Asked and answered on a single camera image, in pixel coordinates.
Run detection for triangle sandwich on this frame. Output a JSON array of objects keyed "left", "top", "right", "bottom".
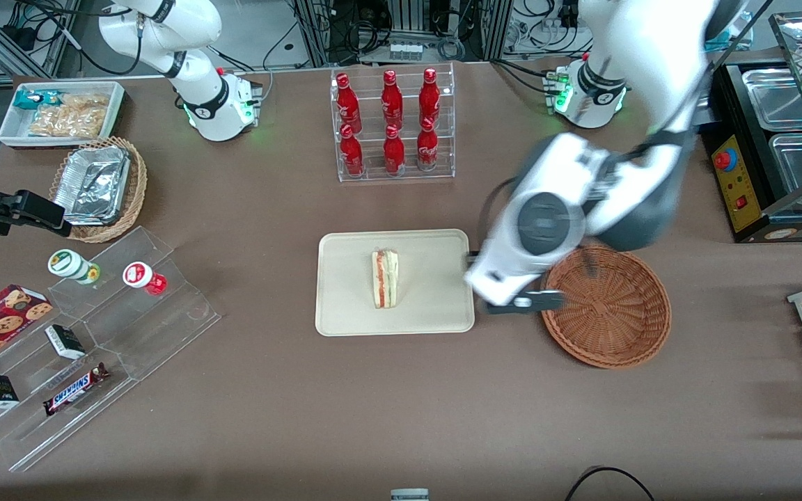
[{"left": 372, "top": 249, "right": 400, "bottom": 308}]

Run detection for beige plastic tray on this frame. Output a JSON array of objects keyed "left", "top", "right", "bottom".
[{"left": 315, "top": 230, "right": 475, "bottom": 337}]

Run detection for round brown wicker basket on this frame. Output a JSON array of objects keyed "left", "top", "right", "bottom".
[{"left": 542, "top": 245, "right": 672, "bottom": 368}]

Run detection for small brown wicker basket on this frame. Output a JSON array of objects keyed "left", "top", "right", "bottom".
[{"left": 49, "top": 136, "right": 148, "bottom": 244}]

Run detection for white cup with green label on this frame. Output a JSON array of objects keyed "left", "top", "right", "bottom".
[{"left": 47, "top": 248, "right": 101, "bottom": 286}]

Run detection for stacked aluminium foil containers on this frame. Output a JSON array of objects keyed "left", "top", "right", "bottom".
[{"left": 53, "top": 145, "right": 132, "bottom": 226}]

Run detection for white rectangular plastic bin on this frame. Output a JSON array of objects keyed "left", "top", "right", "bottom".
[{"left": 0, "top": 81, "right": 126, "bottom": 149}]

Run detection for clear acrylic bottle rack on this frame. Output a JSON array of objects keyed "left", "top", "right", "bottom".
[{"left": 330, "top": 63, "right": 456, "bottom": 184}]

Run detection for clear bag of chips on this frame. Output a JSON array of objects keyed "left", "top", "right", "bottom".
[{"left": 29, "top": 94, "right": 111, "bottom": 138}]

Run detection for teal snack packet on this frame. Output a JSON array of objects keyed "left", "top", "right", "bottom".
[{"left": 13, "top": 89, "right": 61, "bottom": 110}]

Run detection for red cola bottle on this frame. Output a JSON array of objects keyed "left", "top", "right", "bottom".
[
  {"left": 336, "top": 72, "right": 363, "bottom": 133},
  {"left": 419, "top": 67, "right": 441, "bottom": 126},
  {"left": 416, "top": 118, "right": 439, "bottom": 172},
  {"left": 340, "top": 124, "right": 365, "bottom": 177},
  {"left": 383, "top": 124, "right": 407, "bottom": 175},
  {"left": 382, "top": 70, "right": 404, "bottom": 129}
]

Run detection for white cup with red label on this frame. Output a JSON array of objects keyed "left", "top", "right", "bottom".
[{"left": 123, "top": 261, "right": 168, "bottom": 296}]

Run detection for clear acrylic stepped display stand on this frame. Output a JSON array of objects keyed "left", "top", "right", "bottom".
[{"left": 0, "top": 225, "right": 222, "bottom": 474}]

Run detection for Snickers chocolate bar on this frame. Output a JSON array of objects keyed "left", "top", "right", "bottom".
[{"left": 42, "top": 363, "right": 111, "bottom": 417}]

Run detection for black food warmer display case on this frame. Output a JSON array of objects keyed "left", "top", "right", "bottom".
[{"left": 711, "top": 10, "right": 802, "bottom": 244}]

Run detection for black cable loop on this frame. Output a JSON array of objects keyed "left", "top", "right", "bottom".
[{"left": 565, "top": 466, "right": 656, "bottom": 501}]

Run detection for aluminium frame rack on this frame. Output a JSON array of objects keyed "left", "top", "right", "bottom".
[{"left": 293, "top": 0, "right": 513, "bottom": 67}]

